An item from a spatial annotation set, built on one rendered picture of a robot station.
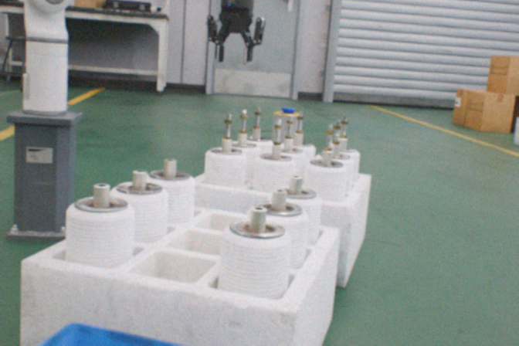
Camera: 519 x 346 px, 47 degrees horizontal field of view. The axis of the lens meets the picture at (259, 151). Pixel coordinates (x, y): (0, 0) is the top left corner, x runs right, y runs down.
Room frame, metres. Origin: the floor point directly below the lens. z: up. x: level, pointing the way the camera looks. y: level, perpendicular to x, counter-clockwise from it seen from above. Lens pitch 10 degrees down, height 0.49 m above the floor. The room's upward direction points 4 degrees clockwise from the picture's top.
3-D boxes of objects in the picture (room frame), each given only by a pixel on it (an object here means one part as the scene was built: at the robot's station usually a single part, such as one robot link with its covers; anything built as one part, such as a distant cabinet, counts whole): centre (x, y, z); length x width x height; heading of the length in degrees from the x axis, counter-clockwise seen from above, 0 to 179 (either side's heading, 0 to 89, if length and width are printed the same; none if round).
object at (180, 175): (1.06, 0.16, 0.25); 0.08 x 0.08 x 0.01
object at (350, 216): (1.45, -0.07, 0.09); 0.39 x 0.39 x 0.18; 74
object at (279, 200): (0.88, -0.04, 0.26); 0.02 x 0.02 x 0.03
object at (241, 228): (0.77, -0.01, 0.25); 0.08 x 0.08 x 0.01
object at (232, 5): (1.36, 0.07, 0.57); 0.08 x 0.08 x 0.09
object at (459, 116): (5.10, -1.83, 0.15); 0.30 x 0.24 x 0.30; 96
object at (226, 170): (1.36, 0.08, 0.16); 0.10 x 0.10 x 0.18
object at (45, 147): (1.42, 0.52, 0.15); 0.15 x 0.15 x 0.30; 7
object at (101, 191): (0.83, 0.22, 0.26); 0.02 x 0.02 x 0.03
